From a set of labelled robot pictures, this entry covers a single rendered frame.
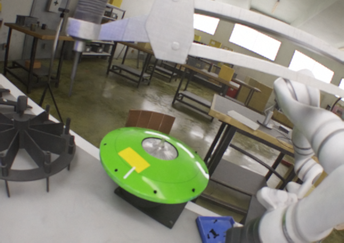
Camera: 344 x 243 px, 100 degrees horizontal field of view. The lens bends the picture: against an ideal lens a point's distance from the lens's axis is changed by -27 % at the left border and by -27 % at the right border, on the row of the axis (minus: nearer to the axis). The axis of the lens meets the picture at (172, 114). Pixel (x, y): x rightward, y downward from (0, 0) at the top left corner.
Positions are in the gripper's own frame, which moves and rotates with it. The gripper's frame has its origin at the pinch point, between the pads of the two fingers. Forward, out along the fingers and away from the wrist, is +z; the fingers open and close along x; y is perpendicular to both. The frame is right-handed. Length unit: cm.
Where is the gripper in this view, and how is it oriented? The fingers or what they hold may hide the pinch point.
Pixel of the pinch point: (226, 233)
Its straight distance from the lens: 52.1
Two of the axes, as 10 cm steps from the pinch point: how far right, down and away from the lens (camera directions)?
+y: -2.0, 7.1, -6.8
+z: -2.8, 6.2, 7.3
